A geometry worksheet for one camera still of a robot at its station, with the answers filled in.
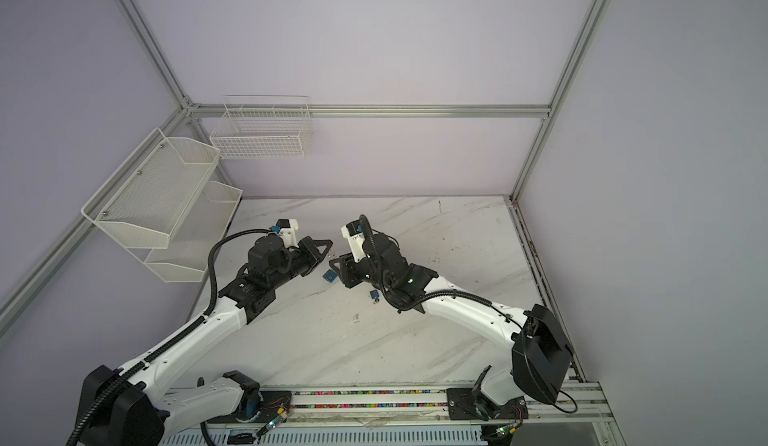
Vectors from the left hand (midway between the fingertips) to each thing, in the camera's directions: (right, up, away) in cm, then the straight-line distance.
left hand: (333, 243), depth 77 cm
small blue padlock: (+10, -17, +16) cm, 26 cm away
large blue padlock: (-5, -12, +19) cm, 23 cm away
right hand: (+1, -4, -4) cm, 6 cm away
